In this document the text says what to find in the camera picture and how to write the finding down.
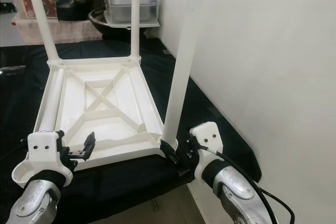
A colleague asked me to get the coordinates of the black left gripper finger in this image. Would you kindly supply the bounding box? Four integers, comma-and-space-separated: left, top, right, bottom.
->
83, 131, 97, 158

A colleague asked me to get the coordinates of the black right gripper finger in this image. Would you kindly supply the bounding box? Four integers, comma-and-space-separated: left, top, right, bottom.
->
160, 140, 182, 165

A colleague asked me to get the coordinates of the white plastic children table top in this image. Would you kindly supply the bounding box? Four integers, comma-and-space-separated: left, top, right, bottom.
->
13, 56, 180, 188

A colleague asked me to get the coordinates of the clear adhesive tape strip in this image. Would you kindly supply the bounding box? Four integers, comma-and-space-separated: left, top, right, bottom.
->
0, 66, 28, 76

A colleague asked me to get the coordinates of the beige patterned storage box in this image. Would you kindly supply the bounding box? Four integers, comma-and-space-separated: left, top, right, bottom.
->
13, 18, 101, 45

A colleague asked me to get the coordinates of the black wok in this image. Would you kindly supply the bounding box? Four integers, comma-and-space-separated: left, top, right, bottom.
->
88, 9, 158, 41

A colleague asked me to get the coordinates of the clear plastic container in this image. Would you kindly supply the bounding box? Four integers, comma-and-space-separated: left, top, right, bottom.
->
102, 0, 162, 28

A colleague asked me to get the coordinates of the green mop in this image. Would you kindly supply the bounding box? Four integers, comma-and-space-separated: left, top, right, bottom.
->
0, 1, 14, 15

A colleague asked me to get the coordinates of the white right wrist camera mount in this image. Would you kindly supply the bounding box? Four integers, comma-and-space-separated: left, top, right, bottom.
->
190, 122, 224, 180

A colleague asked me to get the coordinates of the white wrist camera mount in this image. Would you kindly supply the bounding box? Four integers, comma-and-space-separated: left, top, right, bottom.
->
27, 131, 75, 185
190, 122, 224, 180

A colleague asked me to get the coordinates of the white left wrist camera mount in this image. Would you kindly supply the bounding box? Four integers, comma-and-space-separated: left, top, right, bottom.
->
27, 131, 75, 185

